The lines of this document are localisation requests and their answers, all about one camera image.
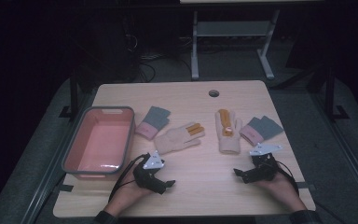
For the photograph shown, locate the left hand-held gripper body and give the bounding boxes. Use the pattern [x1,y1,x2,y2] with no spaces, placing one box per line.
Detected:
[132,150,169,190]

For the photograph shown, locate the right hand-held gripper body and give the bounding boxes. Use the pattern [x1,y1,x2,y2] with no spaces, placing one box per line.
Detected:
[249,143,283,182]

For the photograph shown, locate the cream glove with orange stripe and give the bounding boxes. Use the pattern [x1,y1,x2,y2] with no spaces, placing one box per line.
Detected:
[214,108,243,155]

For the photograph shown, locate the cream glove with orange fingers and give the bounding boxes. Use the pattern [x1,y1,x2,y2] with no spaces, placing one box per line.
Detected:
[153,121,206,156]

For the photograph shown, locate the grey and pink glove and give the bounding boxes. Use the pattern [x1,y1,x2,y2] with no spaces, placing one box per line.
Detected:
[135,105,172,141]
[239,115,284,147]

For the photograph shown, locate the pink plastic basket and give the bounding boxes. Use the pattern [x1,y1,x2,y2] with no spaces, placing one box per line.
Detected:
[61,105,136,181]

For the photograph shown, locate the person's left hand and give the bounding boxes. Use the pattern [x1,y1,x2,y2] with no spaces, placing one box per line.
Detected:
[113,174,155,210]

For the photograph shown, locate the person's right hand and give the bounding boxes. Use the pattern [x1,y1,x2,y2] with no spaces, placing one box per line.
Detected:
[255,174,302,208]

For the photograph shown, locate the black metal stand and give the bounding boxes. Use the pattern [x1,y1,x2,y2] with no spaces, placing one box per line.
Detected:
[59,68,80,120]
[324,63,351,122]

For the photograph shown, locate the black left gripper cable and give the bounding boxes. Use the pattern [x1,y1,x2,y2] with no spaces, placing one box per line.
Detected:
[108,153,152,203]

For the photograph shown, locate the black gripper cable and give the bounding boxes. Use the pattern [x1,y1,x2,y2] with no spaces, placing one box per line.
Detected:
[108,153,152,203]
[274,160,300,198]

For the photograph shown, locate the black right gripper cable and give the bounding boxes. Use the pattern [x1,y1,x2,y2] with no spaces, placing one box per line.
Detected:
[274,160,300,198]

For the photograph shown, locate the grey metal rail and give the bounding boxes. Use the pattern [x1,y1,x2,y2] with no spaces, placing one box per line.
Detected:
[21,91,96,224]
[310,91,358,214]

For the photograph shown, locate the black floor cables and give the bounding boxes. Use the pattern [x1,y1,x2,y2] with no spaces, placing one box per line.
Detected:
[136,52,157,83]

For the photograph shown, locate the white metal desk frame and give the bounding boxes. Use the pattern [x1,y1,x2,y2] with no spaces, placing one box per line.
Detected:
[190,8,281,81]

